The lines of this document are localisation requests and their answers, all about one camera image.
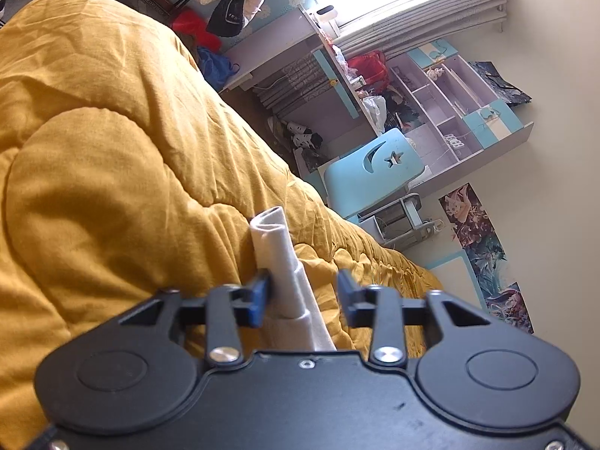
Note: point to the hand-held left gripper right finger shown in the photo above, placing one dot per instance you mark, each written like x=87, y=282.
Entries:
x=346, y=297

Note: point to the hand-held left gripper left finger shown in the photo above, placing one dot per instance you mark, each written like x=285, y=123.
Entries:
x=260, y=297

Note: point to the white printed t-shirt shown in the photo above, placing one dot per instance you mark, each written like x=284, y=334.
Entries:
x=285, y=267

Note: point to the blue moon star chair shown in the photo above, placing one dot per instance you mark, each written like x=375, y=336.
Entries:
x=365, y=168

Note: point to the black white plush toy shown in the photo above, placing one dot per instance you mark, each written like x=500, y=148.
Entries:
x=304, y=138

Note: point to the clear plastic bag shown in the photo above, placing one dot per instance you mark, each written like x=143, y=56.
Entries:
x=375, y=112

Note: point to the yellow quilt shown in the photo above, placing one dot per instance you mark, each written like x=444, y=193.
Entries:
x=117, y=150

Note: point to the lavender blue desk hutch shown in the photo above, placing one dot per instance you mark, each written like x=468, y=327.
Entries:
x=445, y=112

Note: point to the red bag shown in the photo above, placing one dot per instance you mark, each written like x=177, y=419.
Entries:
x=370, y=65

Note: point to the blue bag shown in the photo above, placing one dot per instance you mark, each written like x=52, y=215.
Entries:
x=218, y=68

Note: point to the red cloth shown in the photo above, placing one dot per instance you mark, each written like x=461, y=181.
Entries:
x=192, y=26

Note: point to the white small device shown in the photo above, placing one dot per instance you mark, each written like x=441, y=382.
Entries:
x=326, y=15

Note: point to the black jacket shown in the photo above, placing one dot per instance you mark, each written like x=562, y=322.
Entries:
x=232, y=14

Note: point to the white radiator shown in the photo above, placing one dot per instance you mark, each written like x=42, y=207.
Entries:
x=422, y=14

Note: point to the anime wall poster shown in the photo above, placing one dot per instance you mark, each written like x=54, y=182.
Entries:
x=483, y=253

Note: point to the dark wall poster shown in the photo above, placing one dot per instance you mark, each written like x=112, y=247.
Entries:
x=501, y=84

